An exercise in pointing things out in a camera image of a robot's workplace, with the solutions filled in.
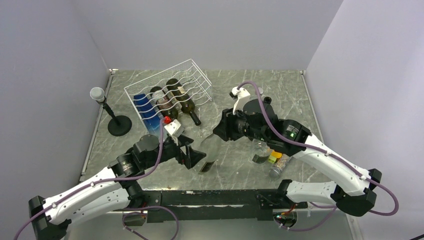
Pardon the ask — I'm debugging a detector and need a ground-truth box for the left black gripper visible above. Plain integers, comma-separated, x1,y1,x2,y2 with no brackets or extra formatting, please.
143,133,206,169

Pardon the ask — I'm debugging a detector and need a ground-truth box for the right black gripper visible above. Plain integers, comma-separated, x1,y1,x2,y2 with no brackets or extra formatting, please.
212,103,269,142

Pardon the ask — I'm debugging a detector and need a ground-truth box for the dark green wine bottle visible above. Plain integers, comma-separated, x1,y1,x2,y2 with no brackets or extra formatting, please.
166,78,202,126

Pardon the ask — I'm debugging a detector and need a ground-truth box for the labelled dark wine bottle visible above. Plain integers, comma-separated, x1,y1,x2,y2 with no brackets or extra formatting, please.
149,86,179,121

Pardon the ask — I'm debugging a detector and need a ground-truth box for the blue glass bottle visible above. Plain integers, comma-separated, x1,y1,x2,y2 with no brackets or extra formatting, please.
133,93,161,137

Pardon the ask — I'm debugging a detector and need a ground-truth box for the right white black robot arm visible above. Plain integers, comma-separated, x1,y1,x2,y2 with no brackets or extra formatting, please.
212,97,382,217

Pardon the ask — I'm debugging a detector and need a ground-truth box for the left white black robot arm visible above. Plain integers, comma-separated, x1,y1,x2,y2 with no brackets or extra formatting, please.
28,134,206,240

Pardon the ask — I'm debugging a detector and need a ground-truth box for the small clear round bottle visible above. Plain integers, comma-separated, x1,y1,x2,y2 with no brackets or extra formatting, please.
250,139,272,164

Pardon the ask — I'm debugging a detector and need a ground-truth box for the olive green wine bottle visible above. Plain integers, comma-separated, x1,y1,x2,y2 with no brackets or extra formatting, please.
262,96,272,105

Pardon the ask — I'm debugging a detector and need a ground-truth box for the glitter filled tube bottle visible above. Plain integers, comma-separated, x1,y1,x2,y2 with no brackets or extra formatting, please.
268,155,292,179

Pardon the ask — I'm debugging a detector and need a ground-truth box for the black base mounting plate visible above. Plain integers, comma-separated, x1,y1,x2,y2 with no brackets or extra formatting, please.
141,189,308,223

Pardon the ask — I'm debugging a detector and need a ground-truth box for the black microphone on stand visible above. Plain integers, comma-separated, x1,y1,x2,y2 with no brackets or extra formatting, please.
89,87,132,137

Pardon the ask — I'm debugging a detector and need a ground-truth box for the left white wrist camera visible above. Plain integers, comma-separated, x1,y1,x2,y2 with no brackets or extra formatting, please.
164,119,185,145

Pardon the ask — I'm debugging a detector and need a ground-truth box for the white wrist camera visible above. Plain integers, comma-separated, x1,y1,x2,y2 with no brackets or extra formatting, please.
164,119,185,145
229,87,251,115

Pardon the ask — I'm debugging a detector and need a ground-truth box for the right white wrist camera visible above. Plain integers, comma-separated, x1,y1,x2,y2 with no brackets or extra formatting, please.
229,87,251,115

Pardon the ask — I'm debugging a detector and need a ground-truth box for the white wire wine rack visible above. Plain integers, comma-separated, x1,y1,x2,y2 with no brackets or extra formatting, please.
124,59,213,123

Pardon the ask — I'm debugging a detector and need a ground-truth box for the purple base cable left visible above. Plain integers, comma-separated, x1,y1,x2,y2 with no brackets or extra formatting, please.
121,205,180,240

